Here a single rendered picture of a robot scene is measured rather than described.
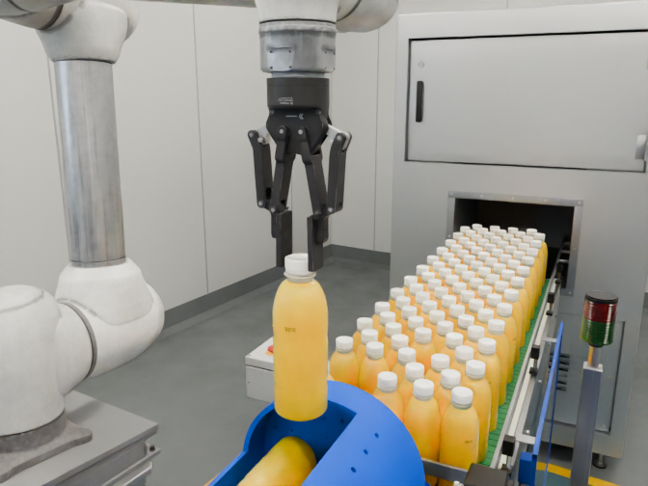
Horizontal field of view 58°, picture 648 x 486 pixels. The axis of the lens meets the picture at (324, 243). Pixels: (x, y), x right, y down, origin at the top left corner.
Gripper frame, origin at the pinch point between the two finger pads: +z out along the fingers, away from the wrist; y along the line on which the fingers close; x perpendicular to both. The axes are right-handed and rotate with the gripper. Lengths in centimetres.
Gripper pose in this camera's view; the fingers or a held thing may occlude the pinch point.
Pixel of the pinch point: (299, 241)
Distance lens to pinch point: 75.1
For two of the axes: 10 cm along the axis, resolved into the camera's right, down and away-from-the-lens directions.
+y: 9.1, 1.1, -4.1
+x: 4.2, -2.2, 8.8
